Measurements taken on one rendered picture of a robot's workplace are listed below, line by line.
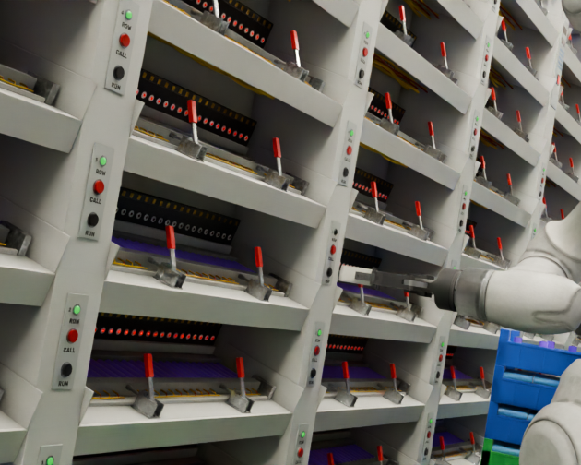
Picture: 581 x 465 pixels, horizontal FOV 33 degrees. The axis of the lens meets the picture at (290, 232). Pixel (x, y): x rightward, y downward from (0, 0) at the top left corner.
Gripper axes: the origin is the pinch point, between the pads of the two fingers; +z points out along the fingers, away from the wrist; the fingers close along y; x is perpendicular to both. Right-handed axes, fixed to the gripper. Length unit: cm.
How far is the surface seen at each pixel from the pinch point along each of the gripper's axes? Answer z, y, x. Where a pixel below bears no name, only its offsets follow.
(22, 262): 9, -78, -7
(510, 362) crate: -18.6, 44.7, -12.3
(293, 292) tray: 10.2, -5.1, -5.0
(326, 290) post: 6.3, 0.7, -3.6
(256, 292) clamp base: 8.4, -21.8, -6.0
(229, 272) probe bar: 13.0, -24.4, -3.5
